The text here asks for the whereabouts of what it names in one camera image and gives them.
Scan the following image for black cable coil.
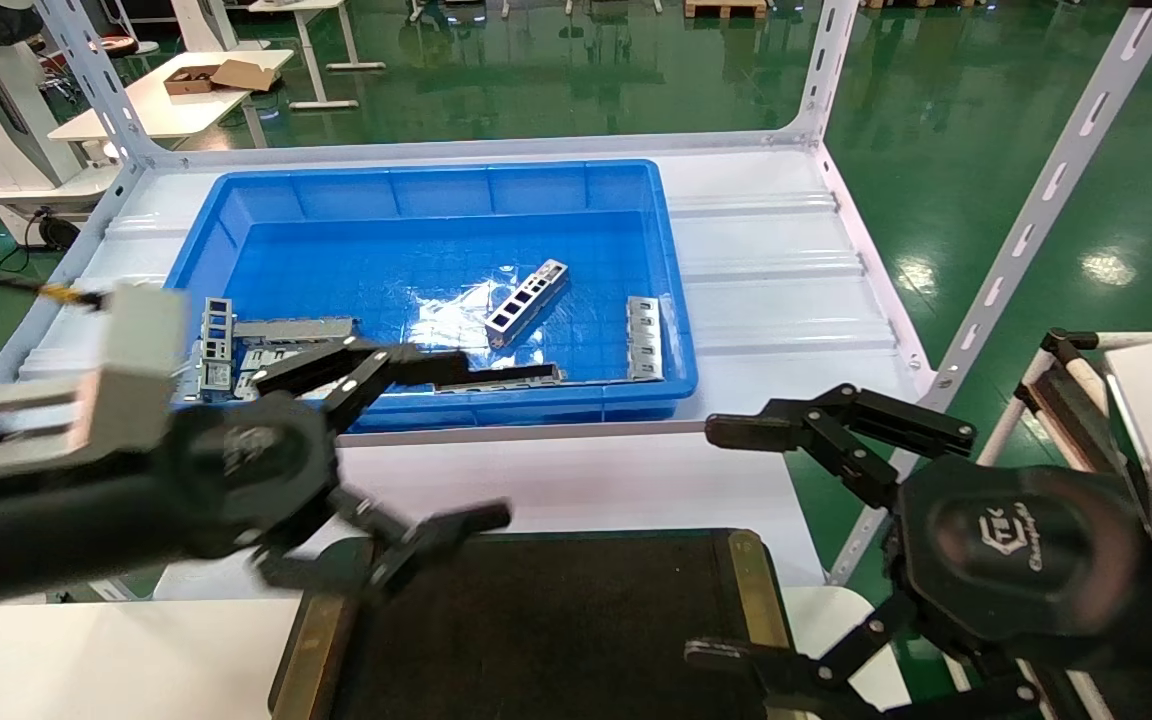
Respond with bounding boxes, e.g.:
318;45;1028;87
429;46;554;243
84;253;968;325
0;205;82;271

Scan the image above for flat dark metal strip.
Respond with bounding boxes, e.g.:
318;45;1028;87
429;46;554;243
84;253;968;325
433;363;567;393

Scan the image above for white slotted metal shelf rack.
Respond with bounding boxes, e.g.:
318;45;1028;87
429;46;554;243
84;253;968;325
0;0;1152;601

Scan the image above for open cardboard box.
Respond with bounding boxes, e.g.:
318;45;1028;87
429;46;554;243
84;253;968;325
164;58;279;97

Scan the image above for stamped silver metal part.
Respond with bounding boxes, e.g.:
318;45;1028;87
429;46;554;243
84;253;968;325
176;340;282;403

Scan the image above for black flat container tray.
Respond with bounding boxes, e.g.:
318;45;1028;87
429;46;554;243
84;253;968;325
269;528;807;720

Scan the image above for perforated silver metal rail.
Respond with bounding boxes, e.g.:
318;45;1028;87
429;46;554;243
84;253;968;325
484;259;570;350

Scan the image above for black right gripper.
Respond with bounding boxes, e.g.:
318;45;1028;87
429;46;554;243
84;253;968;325
684;383;1152;720

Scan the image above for large blue plastic bin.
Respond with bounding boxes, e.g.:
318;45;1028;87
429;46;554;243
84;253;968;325
164;160;699;433

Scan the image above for white table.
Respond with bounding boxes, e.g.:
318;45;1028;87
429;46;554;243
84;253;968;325
246;0;387;111
46;48;295;151

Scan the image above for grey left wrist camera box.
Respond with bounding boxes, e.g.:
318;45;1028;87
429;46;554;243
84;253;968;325
0;285;189;486

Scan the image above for white tube frame black clamps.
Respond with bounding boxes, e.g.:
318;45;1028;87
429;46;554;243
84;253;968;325
976;328;1137;476

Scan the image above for short silver metal bracket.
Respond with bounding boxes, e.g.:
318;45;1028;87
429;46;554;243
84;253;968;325
626;296;662;382

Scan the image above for brown round stool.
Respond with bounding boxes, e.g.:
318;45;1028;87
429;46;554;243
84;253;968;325
91;33;162;58

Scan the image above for long silver metal channel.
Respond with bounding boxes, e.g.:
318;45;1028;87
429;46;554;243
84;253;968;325
234;318;357;343

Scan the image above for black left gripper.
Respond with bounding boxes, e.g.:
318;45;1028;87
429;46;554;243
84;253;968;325
0;338;514;606

